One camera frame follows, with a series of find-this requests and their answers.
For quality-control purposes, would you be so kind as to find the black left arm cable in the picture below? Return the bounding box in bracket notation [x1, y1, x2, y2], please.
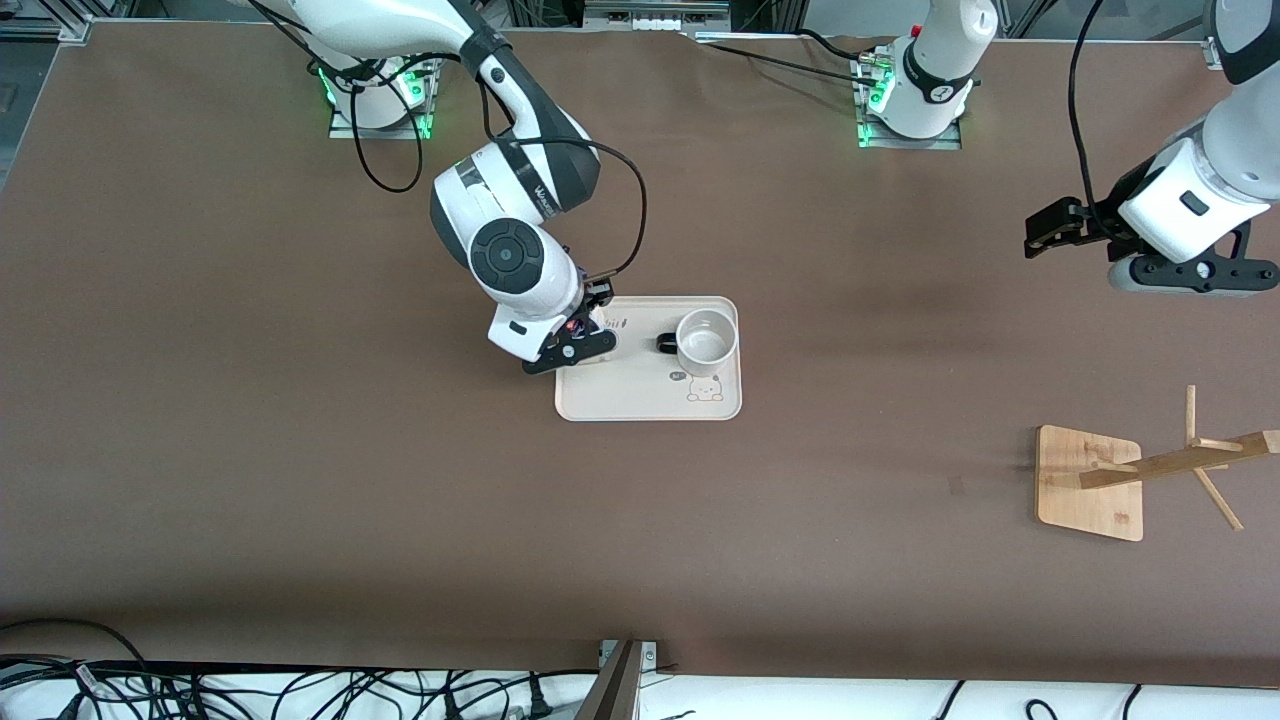
[1066, 0, 1113, 229]

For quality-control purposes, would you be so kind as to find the white cup black handle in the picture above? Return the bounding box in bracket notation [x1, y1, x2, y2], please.
[655, 308, 741, 379]

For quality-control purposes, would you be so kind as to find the grey aluminium pole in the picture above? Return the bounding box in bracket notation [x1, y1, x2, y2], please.
[574, 640, 643, 720]

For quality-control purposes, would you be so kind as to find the wooden cup rack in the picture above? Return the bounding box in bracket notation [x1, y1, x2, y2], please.
[1035, 385, 1280, 544]

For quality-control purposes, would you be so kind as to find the beige plastic tray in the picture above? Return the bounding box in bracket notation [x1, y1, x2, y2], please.
[554, 295, 743, 423]

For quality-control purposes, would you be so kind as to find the aluminium frame profile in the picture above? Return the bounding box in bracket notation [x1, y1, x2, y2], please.
[583, 0, 733, 31]
[0, 18, 96, 44]

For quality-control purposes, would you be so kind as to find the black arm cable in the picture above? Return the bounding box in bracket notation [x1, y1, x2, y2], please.
[245, 0, 649, 284]
[1066, 0, 1113, 229]

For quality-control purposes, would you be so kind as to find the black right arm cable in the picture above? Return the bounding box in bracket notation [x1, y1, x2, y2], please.
[245, 0, 649, 284]

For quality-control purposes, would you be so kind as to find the blue white milk carton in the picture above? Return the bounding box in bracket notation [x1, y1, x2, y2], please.
[563, 300, 614, 365]

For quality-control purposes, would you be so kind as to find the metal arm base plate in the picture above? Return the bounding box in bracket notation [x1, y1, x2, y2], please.
[328, 55, 442, 141]
[855, 55, 964, 152]

